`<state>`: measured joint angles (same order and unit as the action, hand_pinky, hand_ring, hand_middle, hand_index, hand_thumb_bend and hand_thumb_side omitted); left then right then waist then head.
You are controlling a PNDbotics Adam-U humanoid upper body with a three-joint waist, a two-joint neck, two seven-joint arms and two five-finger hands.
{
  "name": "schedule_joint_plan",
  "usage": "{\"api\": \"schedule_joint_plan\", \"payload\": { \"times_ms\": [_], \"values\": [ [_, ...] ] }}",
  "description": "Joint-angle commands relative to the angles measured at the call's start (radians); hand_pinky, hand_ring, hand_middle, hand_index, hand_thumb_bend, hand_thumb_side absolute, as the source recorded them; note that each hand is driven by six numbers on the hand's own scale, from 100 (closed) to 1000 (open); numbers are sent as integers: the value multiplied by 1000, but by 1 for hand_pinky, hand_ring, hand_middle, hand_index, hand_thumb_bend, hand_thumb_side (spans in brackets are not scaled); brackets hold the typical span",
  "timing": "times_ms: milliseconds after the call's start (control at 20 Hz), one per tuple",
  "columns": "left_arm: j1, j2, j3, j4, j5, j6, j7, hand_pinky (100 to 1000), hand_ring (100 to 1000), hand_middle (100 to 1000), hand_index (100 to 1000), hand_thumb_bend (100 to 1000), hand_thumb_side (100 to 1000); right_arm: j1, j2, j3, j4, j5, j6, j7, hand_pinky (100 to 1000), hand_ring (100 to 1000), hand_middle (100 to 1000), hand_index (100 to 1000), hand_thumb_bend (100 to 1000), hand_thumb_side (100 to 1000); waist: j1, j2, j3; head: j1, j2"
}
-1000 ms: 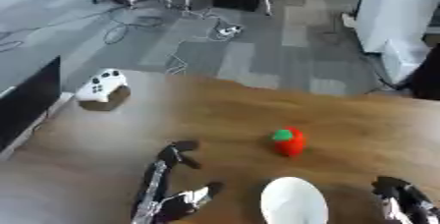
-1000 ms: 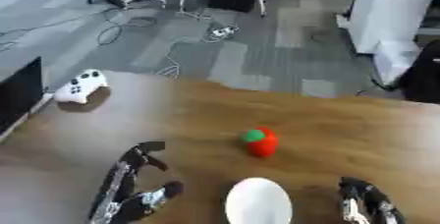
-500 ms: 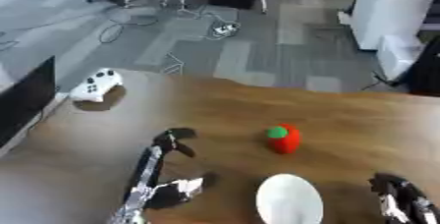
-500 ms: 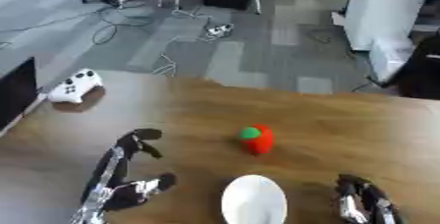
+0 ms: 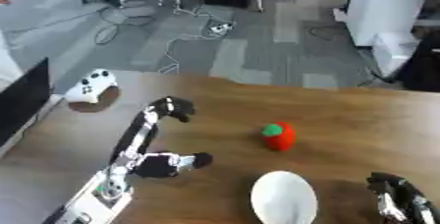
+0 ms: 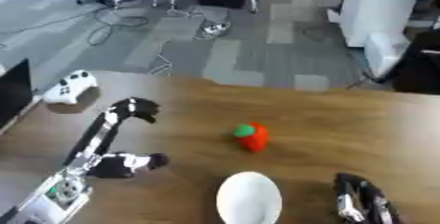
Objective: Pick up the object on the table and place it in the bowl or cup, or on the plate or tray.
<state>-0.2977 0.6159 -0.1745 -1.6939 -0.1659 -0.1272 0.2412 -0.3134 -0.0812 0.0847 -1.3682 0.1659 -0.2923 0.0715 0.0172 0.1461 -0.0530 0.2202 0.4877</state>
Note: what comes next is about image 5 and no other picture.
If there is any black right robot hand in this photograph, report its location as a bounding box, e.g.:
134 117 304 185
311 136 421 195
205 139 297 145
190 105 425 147
364 171 440 224

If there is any white power strip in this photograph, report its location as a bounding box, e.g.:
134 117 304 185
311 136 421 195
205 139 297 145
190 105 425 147
207 22 238 34

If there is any white cabinet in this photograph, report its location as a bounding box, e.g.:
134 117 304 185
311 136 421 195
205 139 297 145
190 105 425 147
331 0 437 47

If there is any white oval plate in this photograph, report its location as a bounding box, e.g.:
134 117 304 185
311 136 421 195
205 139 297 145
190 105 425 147
248 170 320 224

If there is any white box on floor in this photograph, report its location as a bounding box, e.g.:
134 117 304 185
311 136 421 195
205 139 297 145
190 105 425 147
369 31 423 79

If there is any red toy tomato green top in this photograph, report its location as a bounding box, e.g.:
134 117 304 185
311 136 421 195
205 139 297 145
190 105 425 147
259 122 298 152

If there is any black monitor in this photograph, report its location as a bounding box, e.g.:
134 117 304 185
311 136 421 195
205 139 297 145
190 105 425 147
0 57 54 147

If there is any black cable on floor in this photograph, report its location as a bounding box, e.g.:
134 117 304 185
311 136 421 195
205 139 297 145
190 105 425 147
90 5 158 46

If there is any white game controller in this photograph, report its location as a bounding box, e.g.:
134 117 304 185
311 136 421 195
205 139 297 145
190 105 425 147
62 68 121 104

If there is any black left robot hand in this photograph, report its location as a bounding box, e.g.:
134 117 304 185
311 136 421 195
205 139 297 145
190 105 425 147
108 95 215 179

